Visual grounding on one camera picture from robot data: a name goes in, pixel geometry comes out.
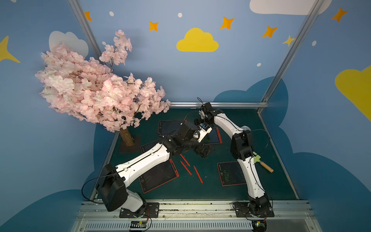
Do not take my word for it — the red tablet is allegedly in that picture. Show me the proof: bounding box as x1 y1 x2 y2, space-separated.
139 159 179 193
202 128 222 145
217 161 246 187
140 138 162 153
157 120 184 136

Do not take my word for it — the red stylus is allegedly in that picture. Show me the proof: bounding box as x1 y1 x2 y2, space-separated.
180 154 190 167
193 166 203 184
180 161 192 176

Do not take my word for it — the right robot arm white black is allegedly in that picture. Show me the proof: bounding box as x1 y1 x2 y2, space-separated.
199 102 274 218

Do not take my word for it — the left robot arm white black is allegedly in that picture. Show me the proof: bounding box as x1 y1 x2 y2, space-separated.
96 122 213 213

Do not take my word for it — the silver tin can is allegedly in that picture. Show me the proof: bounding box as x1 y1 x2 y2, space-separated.
241 126 251 131

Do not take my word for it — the right circuit board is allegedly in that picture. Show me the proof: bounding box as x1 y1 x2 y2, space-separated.
252 220 267 232

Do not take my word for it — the circuit board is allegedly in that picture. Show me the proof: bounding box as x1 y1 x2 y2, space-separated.
252 220 267 232
128 221 150 232

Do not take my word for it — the left circuit board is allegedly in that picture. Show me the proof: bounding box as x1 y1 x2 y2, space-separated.
128 221 150 232

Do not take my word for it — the pink cherry blossom tree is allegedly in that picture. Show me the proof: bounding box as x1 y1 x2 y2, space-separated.
36 31 170 146

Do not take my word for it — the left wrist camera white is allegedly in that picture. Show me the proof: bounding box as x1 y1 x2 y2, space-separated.
197 122 212 143

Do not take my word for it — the aluminium back rail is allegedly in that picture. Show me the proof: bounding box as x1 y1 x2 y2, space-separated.
170 101 269 109

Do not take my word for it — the green garden fork wooden handle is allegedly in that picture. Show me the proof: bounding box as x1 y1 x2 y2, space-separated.
253 152 274 173

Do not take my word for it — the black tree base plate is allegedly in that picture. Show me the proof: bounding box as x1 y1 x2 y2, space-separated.
119 135 142 153

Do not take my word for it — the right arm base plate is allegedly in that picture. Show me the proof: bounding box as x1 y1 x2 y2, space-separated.
233 202 275 218

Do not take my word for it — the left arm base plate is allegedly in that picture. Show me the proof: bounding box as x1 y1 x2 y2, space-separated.
119 203 159 218

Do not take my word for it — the aluminium rail frame front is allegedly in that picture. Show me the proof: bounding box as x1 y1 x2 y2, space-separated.
71 200 322 232

